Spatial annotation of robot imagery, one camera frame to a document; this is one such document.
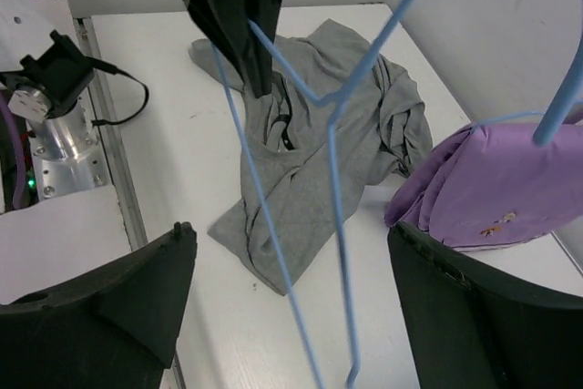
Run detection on aluminium table edge rail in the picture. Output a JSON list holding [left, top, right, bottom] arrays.
[[32, 0, 147, 250]]

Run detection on white front cover board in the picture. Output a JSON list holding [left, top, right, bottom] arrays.
[[1, 185, 130, 304]]

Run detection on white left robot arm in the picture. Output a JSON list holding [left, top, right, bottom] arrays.
[[1, 0, 282, 209]]

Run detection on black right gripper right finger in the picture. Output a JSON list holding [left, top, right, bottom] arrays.
[[387, 222, 582, 388]]

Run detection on grey t shirt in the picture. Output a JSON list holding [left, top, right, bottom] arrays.
[[189, 18, 434, 297]]

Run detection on purple t shirt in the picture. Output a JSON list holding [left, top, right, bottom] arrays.
[[384, 123, 582, 251]]

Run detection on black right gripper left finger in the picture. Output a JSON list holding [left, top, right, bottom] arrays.
[[1, 222, 198, 388]]

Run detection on blue hanger under purple shirt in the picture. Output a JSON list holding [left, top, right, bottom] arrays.
[[468, 110, 544, 131]]

